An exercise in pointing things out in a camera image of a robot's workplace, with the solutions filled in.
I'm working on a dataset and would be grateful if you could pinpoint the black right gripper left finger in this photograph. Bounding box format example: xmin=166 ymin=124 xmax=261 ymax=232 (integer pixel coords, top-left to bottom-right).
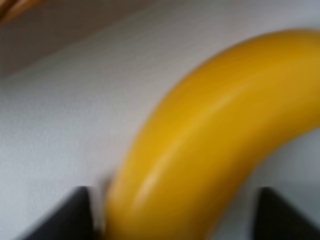
xmin=21 ymin=186 xmax=97 ymax=240

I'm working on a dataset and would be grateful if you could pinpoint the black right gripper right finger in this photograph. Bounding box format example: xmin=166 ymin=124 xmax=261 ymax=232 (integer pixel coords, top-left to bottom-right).
xmin=254 ymin=187 xmax=320 ymax=240

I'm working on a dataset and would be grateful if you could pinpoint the yellow banana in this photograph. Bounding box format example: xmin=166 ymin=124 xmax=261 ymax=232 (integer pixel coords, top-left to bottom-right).
xmin=106 ymin=29 xmax=320 ymax=240

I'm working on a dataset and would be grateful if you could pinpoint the brown wicker basket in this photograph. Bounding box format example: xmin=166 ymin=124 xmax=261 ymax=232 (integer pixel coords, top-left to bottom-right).
xmin=0 ymin=0 xmax=55 ymax=25

